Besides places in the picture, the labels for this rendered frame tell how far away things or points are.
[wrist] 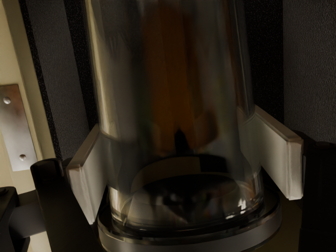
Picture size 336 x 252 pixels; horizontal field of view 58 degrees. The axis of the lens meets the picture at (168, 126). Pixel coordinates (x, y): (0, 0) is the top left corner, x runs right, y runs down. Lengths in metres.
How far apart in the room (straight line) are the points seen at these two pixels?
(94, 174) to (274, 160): 0.09
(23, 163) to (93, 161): 0.13
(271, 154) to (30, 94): 0.21
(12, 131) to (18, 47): 0.07
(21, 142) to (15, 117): 0.02
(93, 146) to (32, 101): 0.14
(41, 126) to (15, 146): 0.03
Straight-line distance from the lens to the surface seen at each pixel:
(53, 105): 0.29
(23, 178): 0.29
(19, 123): 0.27
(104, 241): 0.17
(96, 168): 0.16
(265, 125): 0.17
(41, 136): 0.30
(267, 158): 0.17
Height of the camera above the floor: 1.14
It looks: 16 degrees up
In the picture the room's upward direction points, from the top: 173 degrees clockwise
